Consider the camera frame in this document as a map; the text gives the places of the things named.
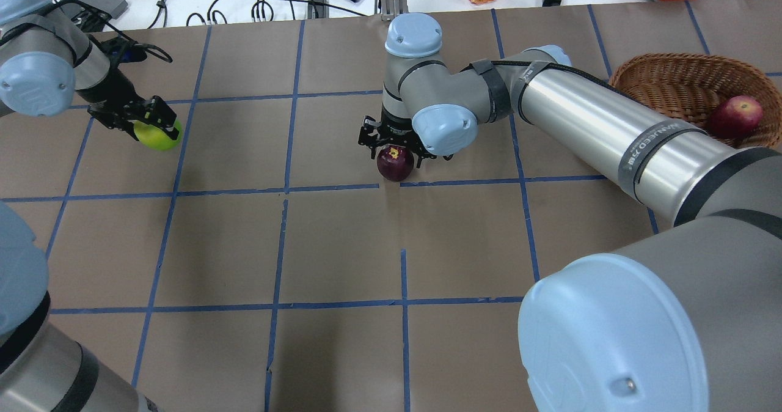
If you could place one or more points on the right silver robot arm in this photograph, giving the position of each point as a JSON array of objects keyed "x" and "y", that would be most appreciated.
[{"x": 685, "y": 320}]

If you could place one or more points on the green apple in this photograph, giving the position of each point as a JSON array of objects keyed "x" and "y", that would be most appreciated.
[{"x": 156, "y": 139}]

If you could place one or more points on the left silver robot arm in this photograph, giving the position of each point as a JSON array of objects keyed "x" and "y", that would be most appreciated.
[{"x": 46, "y": 60}]

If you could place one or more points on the dark purple apple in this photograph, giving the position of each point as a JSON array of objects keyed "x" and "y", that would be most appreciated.
[{"x": 395, "y": 163}]

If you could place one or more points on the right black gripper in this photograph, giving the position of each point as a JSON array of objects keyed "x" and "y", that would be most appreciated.
[{"x": 394, "y": 132}]

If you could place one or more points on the red apple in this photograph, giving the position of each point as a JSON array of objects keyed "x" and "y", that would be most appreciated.
[{"x": 735, "y": 118}]

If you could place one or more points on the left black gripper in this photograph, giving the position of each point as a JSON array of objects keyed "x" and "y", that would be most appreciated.
[{"x": 112, "y": 91}]

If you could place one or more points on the grey usb hub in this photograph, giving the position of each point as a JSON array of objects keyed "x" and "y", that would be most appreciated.
[{"x": 112, "y": 8}]

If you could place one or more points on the oval wicker basket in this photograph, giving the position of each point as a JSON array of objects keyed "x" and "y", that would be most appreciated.
[{"x": 691, "y": 86}]

